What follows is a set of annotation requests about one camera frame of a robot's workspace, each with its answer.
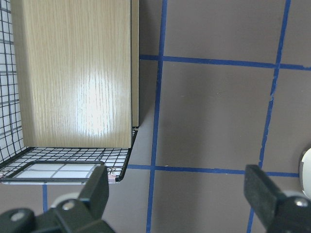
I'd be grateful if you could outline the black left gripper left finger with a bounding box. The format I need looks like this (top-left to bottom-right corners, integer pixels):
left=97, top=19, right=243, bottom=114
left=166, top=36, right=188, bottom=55
left=0, top=166, right=114, bottom=233

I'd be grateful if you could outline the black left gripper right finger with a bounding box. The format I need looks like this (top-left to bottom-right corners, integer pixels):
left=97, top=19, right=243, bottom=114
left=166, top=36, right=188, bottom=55
left=243, top=165, right=311, bottom=233

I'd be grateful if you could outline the white toaster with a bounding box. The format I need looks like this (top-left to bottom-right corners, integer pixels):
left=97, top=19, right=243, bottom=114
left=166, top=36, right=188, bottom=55
left=299, top=149, right=311, bottom=199

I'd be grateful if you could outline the wire and wood shelf rack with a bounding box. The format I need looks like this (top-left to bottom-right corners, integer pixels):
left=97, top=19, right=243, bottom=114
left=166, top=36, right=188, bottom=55
left=0, top=0, right=140, bottom=184

